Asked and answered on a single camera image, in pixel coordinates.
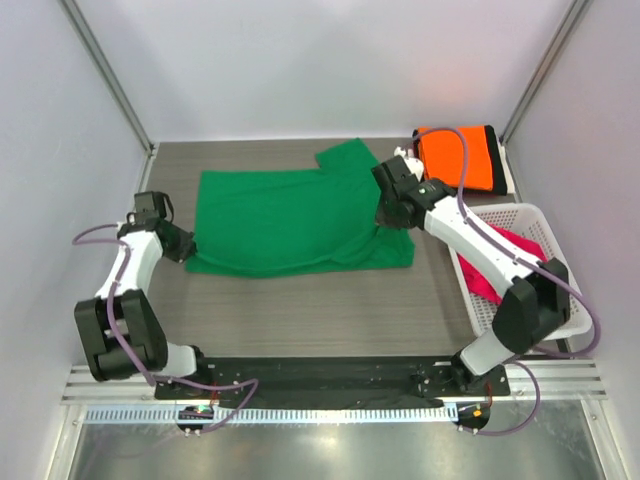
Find left aluminium frame post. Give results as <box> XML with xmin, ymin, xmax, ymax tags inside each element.
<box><xmin>59</xmin><ymin>0</ymin><xmax>157</xmax><ymax>157</ymax></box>

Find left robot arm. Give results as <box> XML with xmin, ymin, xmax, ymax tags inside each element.
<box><xmin>74</xmin><ymin>191</ymin><xmax>213</xmax><ymax>399</ymax></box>

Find folded orange t-shirt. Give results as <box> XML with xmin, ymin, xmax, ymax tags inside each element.
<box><xmin>417</xmin><ymin>124</ymin><xmax>494</xmax><ymax>191</ymax></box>

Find green t-shirt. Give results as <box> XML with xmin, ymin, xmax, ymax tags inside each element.
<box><xmin>186</xmin><ymin>138</ymin><xmax>415</xmax><ymax>278</ymax></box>

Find right aluminium frame post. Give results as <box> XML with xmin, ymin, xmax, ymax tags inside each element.
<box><xmin>500</xmin><ymin>0</ymin><xmax>593</xmax><ymax>145</ymax></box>

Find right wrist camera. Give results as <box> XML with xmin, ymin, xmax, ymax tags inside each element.
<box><xmin>394</xmin><ymin>147</ymin><xmax>425</xmax><ymax>182</ymax></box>

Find white plastic basket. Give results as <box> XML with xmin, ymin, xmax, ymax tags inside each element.
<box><xmin>447</xmin><ymin>202</ymin><xmax>594</xmax><ymax>344</ymax></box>

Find aluminium frame post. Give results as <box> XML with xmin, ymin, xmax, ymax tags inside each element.
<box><xmin>500</xmin><ymin>0</ymin><xmax>593</xmax><ymax>145</ymax></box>
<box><xmin>59</xmin><ymin>0</ymin><xmax>157</xmax><ymax>157</ymax></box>

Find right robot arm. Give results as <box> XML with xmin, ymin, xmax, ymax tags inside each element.
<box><xmin>372</xmin><ymin>156</ymin><xmax>570</xmax><ymax>396</ymax></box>

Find folded black t-shirt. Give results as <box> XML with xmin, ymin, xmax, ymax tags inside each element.
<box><xmin>413</xmin><ymin>125</ymin><xmax>513</xmax><ymax>195</ymax></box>

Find white slotted cable duct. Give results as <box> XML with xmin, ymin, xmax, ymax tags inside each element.
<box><xmin>85</xmin><ymin>403</ymin><xmax>458</xmax><ymax>426</ymax></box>

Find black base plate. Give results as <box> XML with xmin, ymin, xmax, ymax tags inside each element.
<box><xmin>154</xmin><ymin>354</ymin><xmax>511</xmax><ymax>409</ymax></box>

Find pink t-shirt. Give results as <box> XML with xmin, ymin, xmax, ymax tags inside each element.
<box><xmin>457</xmin><ymin>222</ymin><xmax>549</xmax><ymax>305</ymax></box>

